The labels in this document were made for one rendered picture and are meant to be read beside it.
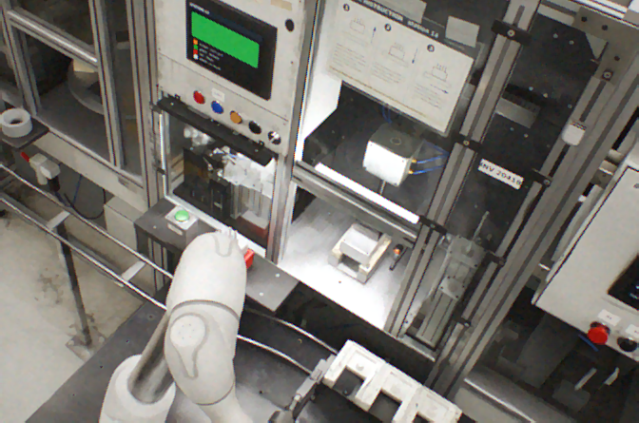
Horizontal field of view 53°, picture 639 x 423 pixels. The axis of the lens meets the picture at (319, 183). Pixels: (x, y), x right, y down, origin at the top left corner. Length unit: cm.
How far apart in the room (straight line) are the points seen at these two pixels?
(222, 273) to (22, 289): 196
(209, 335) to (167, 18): 83
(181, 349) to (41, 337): 186
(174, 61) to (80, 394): 99
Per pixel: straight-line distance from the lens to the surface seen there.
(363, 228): 195
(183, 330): 117
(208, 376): 121
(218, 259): 129
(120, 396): 174
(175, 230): 197
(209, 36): 157
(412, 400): 188
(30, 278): 318
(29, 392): 289
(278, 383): 206
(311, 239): 208
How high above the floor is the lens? 252
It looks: 46 degrees down
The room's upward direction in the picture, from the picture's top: 11 degrees clockwise
